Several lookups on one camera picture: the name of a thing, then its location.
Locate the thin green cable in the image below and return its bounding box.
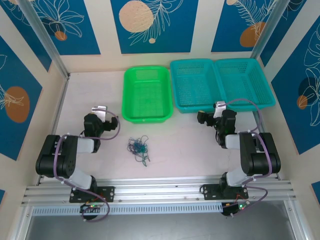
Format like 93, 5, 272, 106
134, 143, 152, 168

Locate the teal plastic basket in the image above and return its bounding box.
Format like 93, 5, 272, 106
214, 58, 277, 113
169, 58, 225, 114

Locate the green plastic basket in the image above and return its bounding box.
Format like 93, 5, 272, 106
121, 65, 174, 125

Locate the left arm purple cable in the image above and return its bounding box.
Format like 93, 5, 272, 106
53, 109, 122, 223

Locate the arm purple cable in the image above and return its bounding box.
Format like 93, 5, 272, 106
223, 98, 273, 218
53, 109, 122, 223

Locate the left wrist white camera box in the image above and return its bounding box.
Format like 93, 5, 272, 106
91, 105, 108, 123

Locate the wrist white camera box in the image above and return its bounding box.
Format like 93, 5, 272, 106
91, 105, 108, 123
213, 100, 227, 119

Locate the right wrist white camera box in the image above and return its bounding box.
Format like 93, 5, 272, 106
213, 100, 227, 119

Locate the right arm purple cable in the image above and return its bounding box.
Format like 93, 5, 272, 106
223, 98, 273, 218

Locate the blue botanical wall poster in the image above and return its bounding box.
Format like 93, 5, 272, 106
211, 0, 277, 53
0, 34, 43, 161
31, 0, 101, 56
271, 22, 320, 156
110, 0, 200, 55
0, 0, 53, 73
259, 0, 320, 68

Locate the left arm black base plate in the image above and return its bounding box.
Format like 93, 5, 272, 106
69, 186, 116, 203

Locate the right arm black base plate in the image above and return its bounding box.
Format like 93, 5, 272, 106
201, 183, 250, 201

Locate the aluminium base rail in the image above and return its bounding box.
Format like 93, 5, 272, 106
21, 176, 296, 206

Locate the white slotted cable duct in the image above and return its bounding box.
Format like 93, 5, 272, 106
32, 202, 223, 217

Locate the aluminium corner post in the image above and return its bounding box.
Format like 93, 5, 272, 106
251, 0, 286, 60
18, 0, 71, 81

